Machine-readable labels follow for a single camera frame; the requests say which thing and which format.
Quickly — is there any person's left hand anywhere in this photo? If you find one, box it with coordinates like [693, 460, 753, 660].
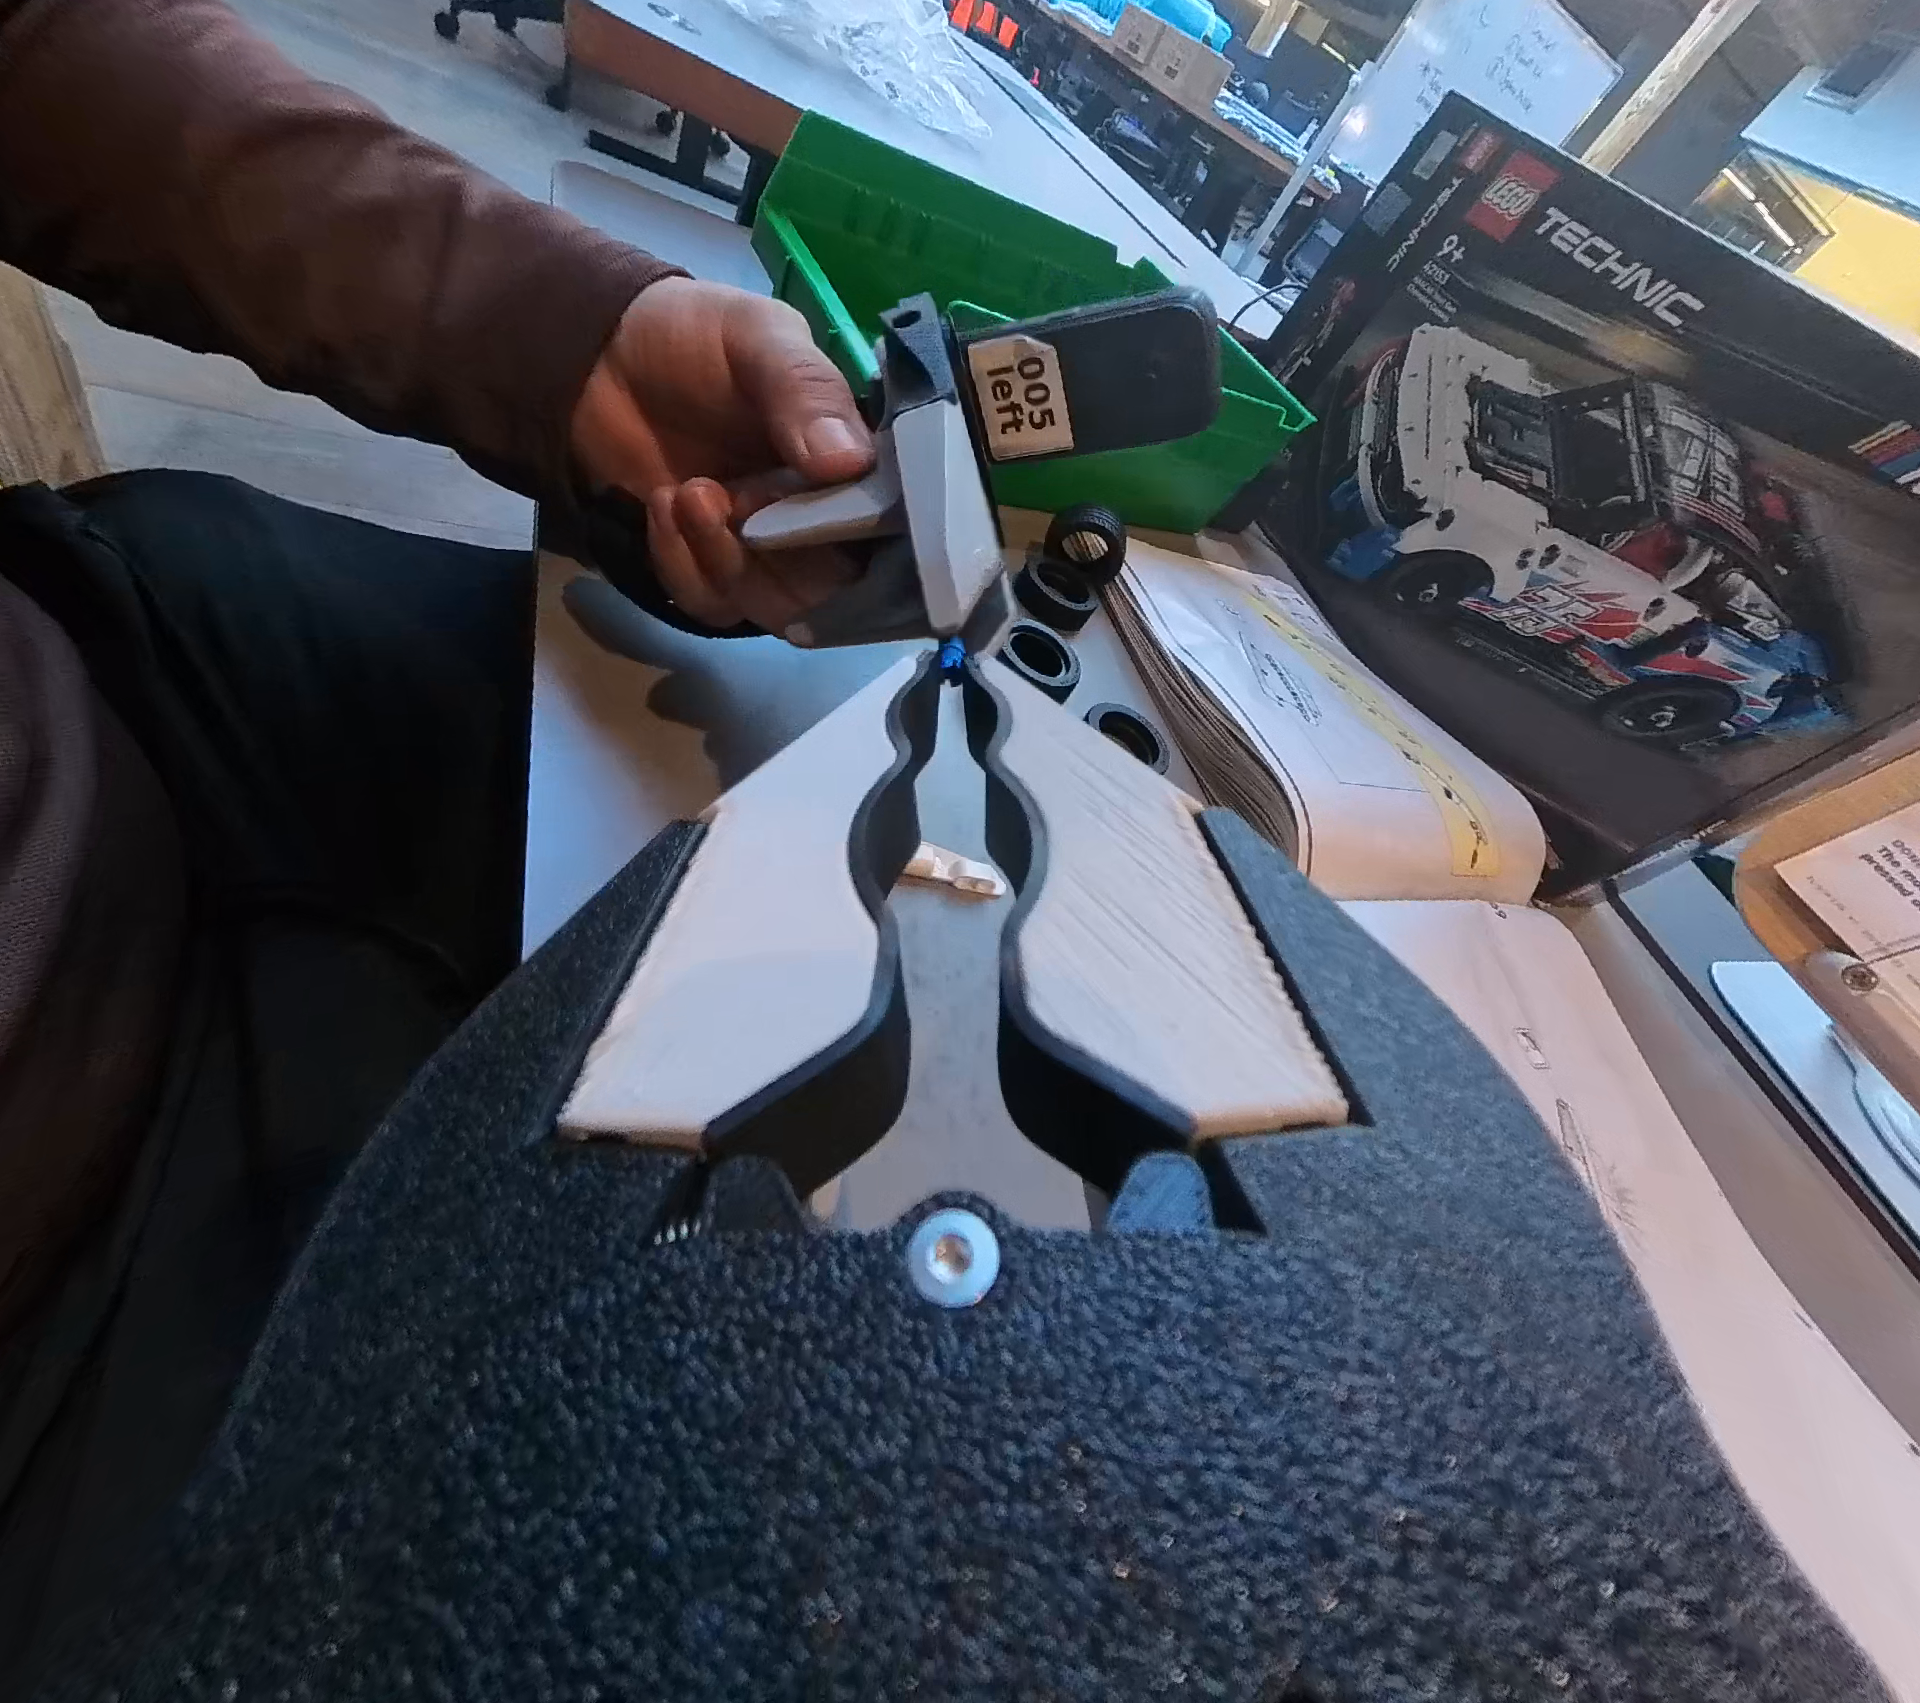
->
[570, 276, 902, 650]

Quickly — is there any white beam with cylinders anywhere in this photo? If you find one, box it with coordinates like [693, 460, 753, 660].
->
[893, 840, 1012, 900]

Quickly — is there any person's left forearm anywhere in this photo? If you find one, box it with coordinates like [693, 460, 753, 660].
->
[0, 0, 695, 490]

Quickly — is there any person's black garment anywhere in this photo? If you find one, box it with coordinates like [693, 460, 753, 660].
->
[0, 470, 541, 1703]

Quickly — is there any toy car set box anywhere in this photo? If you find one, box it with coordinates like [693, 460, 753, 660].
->
[1255, 90, 1920, 908]

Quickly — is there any open instruction booklet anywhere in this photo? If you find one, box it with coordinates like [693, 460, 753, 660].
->
[1101, 534, 1920, 1479]

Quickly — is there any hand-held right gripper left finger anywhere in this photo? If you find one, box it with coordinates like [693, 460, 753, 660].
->
[553, 648, 938, 1162]

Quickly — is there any whiteboard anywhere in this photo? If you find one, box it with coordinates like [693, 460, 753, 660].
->
[1326, 0, 1625, 194]

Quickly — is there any wooden bench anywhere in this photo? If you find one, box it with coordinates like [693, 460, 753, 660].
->
[0, 264, 108, 490]

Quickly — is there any person's brown-shirted torso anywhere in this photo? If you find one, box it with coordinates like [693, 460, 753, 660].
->
[0, 570, 204, 1300]

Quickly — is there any printed paper sheet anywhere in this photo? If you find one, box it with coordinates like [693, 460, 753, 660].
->
[1774, 804, 1920, 1004]

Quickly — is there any black rubber toy tyre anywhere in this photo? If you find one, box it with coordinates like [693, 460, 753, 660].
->
[1081, 702, 1174, 776]
[1043, 508, 1126, 604]
[996, 624, 1086, 704]
[1012, 556, 1106, 638]

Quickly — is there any green plastic bin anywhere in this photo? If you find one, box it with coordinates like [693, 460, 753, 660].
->
[749, 110, 1319, 536]

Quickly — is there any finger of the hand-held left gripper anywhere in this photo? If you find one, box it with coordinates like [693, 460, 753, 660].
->
[892, 396, 1014, 646]
[802, 530, 970, 656]

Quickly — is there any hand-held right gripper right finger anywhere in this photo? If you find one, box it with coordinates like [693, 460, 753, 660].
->
[963, 654, 1355, 1168]

